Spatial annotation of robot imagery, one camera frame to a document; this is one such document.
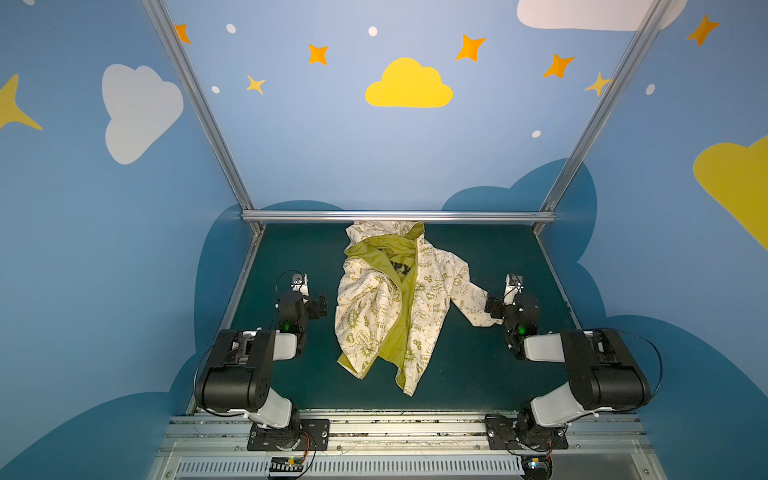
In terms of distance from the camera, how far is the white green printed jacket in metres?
0.87

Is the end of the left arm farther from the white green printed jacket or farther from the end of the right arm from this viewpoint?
the end of the right arm

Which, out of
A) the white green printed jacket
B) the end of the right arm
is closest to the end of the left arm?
the white green printed jacket
